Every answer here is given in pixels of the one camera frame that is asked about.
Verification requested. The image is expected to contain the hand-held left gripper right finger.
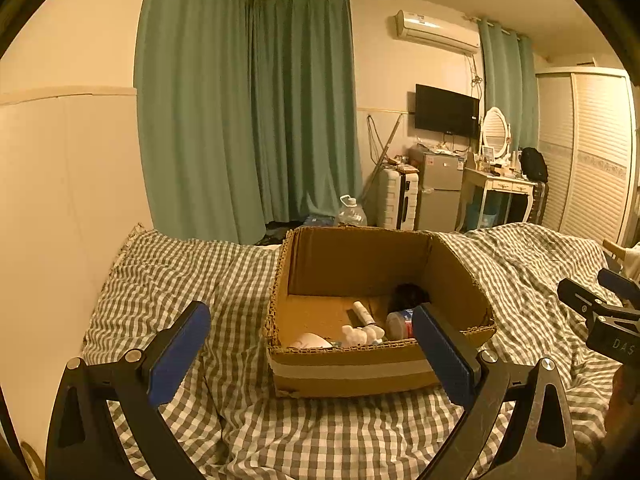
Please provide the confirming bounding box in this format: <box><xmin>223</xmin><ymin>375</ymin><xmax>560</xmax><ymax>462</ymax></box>
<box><xmin>411</xmin><ymin>304</ymin><xmax>591</xmax><ymax>480</ymax></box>

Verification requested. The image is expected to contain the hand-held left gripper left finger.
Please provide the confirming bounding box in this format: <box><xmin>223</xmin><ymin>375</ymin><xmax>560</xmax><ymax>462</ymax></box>
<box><xmin>46</xmin><ymin>301</ymin><xmax>212</xmax><ymax>480</ymax></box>

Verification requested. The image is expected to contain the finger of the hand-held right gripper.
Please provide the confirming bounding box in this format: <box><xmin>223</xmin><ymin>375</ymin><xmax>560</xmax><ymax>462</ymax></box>
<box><xmin>557</xmin><ymin>277</ymin><xmax>623</xmax><ymax>326</ymax></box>
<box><xmin>597</xmin><ymin>267</ymin><xmax>640</xmax><ymax>307</ymax></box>

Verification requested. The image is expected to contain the black round object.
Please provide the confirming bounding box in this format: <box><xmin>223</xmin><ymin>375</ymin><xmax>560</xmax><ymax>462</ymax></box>
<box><xmin>390</xmin><ymin>284</ymin><xmax>431</xmax><ymax>311</ymax></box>

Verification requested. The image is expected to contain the white toy figure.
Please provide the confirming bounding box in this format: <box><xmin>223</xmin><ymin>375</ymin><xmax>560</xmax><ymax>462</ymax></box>
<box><xmin>341</xmin><ymin>324</ymin><xmax>386</xmax><ymax>346</ymax></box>

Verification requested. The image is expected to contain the small white tube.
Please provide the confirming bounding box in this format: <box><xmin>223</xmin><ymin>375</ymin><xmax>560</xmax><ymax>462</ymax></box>
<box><xmin>352</xmin><ymin>301</ymin><xmax>377</xmax><ymax>326</ymax></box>

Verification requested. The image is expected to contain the brown cardboard box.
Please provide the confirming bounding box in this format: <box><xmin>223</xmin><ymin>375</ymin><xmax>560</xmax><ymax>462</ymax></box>
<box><xmin>264</xmin><ymin>226</ymin><xmax>497</xmax><ymax>399</ymax></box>

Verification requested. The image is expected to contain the white tape roll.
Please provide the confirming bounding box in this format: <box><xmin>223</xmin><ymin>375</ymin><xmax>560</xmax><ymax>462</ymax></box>
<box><xmin>290</xmin><ymin>332</ymin><xmax>333</xmax><ymax>350</ymax></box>

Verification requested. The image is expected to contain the person's right hand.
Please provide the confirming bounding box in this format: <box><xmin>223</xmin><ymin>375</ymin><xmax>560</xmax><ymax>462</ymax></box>
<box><xmin>602</xmin><ymin>364</ymin><xmax>640</xmax><ymax>443</ymax></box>

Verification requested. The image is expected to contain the cream cloth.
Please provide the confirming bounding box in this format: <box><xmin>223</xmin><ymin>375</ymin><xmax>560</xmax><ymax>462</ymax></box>
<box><xmin>602</xmin><ymin>240</ymin><xmax>640</xmax><ymax>281</ymax></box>

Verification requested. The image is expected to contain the checked blanket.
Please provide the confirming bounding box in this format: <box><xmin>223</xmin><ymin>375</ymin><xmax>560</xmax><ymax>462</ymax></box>
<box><xmin>82</xmin><ymin>222</ymin><xmax>631</xmax><ymax>480</ymax></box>

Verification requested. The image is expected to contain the dark suitcase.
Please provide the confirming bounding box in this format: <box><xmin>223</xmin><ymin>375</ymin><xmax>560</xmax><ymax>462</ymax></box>
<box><xmin>531</xmin><ymin>182</ymin><xmax>549</xmax><ymax>223</ymax></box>

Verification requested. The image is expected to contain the blue bin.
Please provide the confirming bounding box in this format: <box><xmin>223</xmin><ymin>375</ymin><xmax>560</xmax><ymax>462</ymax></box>
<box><xmin>467</xmin><ymin>204</ymin><xmax>498</xmax><ymax>229</ymax></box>

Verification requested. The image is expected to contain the white louvred wardrobe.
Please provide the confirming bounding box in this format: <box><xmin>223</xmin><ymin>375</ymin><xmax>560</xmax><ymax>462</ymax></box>
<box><xmin>536</xmin><ymin>67</ymin><xmax>638</xmax><ymax>248</ymax></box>

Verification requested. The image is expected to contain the white dressing table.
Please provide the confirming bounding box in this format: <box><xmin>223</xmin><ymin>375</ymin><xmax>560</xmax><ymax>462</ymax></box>
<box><xmin>456</xmin><ymin>165</ymin><xmax>536</xmax><ymax>233</ymax></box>

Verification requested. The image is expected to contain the black backpack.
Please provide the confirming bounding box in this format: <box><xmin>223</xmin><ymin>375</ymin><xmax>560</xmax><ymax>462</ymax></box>
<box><xmin>520</xmin><ymin>147</ymin><xmax>549</xmax><ymax>183</ymax></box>

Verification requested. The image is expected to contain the small grey fridge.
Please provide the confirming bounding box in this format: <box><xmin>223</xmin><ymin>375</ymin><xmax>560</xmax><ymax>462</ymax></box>
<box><xmin>419</xmin><ymin>151</ymin><xmax>466</xmax><ymax>231</ymax></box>

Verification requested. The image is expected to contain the white suitcase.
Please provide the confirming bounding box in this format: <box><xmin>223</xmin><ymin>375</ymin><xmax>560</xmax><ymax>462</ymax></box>
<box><xmin>377</xmin><ymin>167</ymin><xmax>421</xmax><ymax>231</ymax></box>

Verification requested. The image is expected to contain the large clear water bottle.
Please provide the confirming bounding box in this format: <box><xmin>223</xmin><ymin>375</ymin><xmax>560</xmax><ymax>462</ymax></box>
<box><xmin>336</xmin><ymin>195</ymin><xmax>368</xmax><ymax>227</ymax></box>

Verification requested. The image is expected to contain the white oval mirror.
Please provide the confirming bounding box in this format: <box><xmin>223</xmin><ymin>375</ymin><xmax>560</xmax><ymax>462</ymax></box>
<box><xmin>481</xmin><ymin>106</ymin><xmax>512</xmax><ymax>156</ymax></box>

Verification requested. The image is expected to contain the narrow green curtain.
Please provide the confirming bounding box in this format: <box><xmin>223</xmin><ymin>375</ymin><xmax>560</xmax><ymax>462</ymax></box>
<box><xmin>477</xmin><ymin>17</ymin><xmax>541</xmax><ymax>153</ymax></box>

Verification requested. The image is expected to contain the wide green curtain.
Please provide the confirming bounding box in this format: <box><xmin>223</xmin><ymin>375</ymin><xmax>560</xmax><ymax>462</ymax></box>
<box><xmin>134</xmin><ymin>0</ymin><xmax>266</xmax><ymax>246</ymax></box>

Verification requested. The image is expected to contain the white air conditioner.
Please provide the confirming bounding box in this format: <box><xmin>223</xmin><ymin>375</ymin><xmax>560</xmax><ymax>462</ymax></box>
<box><xmin>390</xmin><ymin>9</ymin><xmax>482</xmax><ymax>55</ymax></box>

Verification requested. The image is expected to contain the wooden broom handle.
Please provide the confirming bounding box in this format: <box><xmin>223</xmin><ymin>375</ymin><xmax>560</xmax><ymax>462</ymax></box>
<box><xmin>362</xmin><ymin>114</ymin><xmax>402</xmax><ymax>196</ymax></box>

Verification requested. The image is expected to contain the black wall television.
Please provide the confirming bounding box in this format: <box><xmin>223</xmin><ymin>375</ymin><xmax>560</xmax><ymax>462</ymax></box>
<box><xmin>415</xmin><ymin>84</ymin><xmax>480</xmax><ymax>138</ymax></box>

